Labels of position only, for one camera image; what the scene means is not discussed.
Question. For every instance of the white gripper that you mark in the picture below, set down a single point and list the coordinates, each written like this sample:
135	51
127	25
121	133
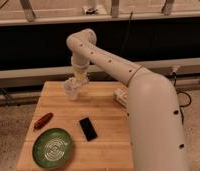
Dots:
79	79

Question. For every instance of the white sponge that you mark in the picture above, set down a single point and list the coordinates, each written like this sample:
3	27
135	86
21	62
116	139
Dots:
120	96

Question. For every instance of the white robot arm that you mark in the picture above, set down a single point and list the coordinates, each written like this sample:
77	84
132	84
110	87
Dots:
154	116

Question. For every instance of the translucent ceramic cup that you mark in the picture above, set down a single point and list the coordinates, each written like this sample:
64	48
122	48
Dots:
72	93

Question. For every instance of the brown sausage toy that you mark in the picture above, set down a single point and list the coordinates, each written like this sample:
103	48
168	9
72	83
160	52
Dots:
43	121

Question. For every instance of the black smartphone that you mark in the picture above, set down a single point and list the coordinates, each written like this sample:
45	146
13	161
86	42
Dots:
88	129

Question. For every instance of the black panel barrier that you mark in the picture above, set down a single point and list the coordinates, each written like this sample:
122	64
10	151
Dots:
43	46

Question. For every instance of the green patterned plate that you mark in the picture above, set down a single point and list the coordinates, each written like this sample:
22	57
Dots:
52	148

